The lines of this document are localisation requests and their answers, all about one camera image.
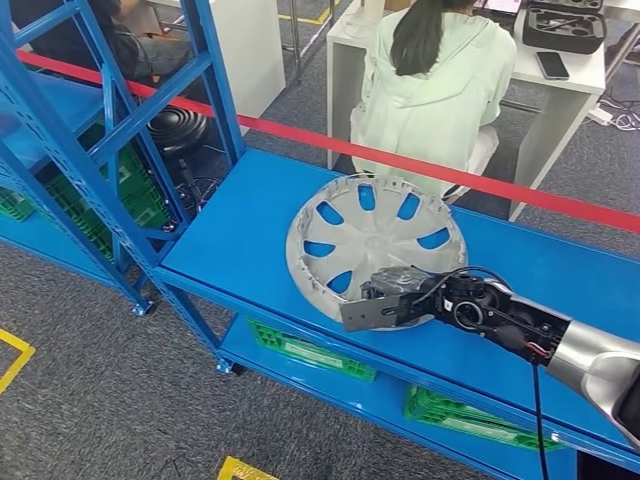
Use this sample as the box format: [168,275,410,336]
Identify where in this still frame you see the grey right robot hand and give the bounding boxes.
[361,266,435,301]

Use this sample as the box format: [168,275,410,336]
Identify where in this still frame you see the silver wheel cover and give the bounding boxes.
[285,173,469,331]

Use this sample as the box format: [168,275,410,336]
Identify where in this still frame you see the blue steel shelf rack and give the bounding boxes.
[0,0,640,480]

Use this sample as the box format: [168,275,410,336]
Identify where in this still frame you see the seated person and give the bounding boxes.
[349,0,518,200]

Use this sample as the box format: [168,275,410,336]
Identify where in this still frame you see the red barrier tape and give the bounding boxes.
[14,49,640,236]

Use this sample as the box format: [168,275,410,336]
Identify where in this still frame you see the black smartphone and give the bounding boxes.
[536,50,571,82]

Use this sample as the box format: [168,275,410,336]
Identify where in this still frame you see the yellow floor tape square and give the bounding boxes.
[0,327,36,397]
[217,455,281,480]

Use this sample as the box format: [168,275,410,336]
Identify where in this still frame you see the white desk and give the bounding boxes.
[325,0,607,223]

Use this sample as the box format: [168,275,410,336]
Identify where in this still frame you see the white cabinet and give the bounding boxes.
[145,0,287,137]

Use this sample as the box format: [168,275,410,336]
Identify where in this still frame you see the black foam tray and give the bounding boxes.
[530,0,604,11]
[522,3,608,56]

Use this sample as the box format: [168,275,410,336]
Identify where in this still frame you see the black round ribbed stool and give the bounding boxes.
[147,105,211,159]

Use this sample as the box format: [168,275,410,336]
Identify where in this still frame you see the person behind rack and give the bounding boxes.
[8,0,211,104]

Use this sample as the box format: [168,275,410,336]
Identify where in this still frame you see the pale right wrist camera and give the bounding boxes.
[340,295,404,334]

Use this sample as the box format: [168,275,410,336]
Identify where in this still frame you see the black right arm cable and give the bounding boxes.
[411,264,552,480]

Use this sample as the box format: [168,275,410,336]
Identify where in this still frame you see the steel table frame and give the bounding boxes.
[279,0,337,84]

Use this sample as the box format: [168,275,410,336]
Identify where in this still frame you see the black cables under rack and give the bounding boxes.
[174,158,221,223]

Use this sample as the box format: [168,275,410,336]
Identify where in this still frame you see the white cable tangle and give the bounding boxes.
[597,89,640,134]

